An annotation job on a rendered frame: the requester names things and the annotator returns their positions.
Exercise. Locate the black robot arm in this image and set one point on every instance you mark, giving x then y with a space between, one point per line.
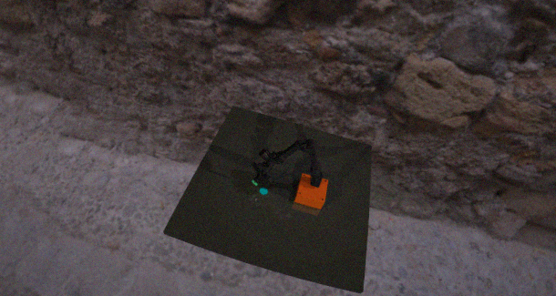
281 156

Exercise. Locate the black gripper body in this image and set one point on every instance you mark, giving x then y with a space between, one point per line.
265 172

